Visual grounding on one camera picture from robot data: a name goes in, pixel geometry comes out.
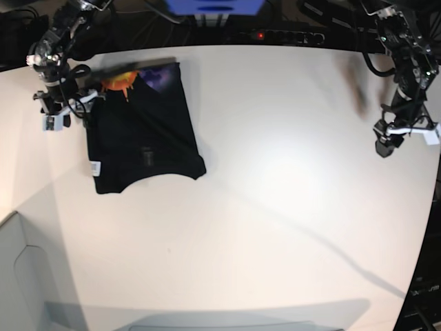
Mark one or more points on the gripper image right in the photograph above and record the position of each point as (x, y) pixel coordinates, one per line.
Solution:
(401, 114)

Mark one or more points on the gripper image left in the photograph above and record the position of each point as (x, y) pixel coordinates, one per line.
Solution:
(66, 95)

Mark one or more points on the black T-shirt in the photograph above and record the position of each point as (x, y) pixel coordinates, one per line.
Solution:
(140, 127)

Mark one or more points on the blue plastic bin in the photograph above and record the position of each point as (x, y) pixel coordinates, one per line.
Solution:
(192, 7)

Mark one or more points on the black power strip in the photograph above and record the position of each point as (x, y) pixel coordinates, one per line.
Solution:
(281, 38)

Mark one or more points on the black equipment at right edge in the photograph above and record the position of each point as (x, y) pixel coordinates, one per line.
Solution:
(422, 303)

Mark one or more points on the white box at table corner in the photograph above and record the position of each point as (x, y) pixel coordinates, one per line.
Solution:
(37, 288)

